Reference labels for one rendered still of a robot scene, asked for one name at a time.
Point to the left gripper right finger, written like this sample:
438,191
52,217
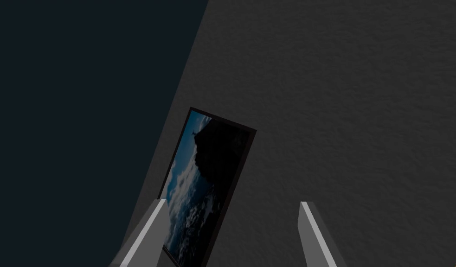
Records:
318,241

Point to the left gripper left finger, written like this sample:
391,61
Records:
146,237

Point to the black framed sky picture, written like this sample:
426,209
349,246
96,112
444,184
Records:
209,174

